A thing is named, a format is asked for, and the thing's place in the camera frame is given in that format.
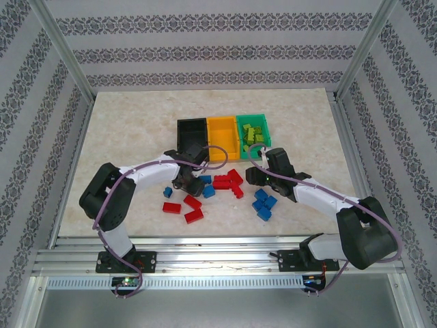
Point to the red lego brick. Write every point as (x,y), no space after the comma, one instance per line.
(237,191)
(194,216)
(221,185)
(222,178)
(192,202)
(235,176)
(172,207)

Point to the small blue lego brick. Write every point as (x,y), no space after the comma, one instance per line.
(167,192)

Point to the green plastic bin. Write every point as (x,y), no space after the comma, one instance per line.
(244,155)

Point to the lime green lego brick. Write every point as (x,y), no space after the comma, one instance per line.
(259,130)
(247,127)
(246,147)
(260,138)
(251,136)

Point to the black plastic bin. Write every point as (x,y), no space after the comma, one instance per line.
(191,131)

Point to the yellow plastic bin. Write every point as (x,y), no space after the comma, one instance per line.
(222,136)

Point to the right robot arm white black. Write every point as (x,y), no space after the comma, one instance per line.
(321,200)

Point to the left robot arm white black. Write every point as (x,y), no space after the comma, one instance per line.
(150,174)

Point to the grey metal panel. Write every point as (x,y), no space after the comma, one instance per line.
(218,311)

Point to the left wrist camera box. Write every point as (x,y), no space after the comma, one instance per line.
(202,171)

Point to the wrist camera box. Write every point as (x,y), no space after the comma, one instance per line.
(202,171)
(263,155)

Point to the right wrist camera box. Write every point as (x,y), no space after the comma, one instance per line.
(263,155)

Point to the aluminium mounting rail frame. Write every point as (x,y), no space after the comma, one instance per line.
(218,254)

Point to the aluminium side rail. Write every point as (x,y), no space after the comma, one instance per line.
(72,171)
(351,153)

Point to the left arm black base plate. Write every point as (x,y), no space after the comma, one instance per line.
(147,261)

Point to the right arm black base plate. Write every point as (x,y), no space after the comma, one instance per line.
(290,260)

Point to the aluminium corner post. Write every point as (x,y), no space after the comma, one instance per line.
(365,48)
(63,48)

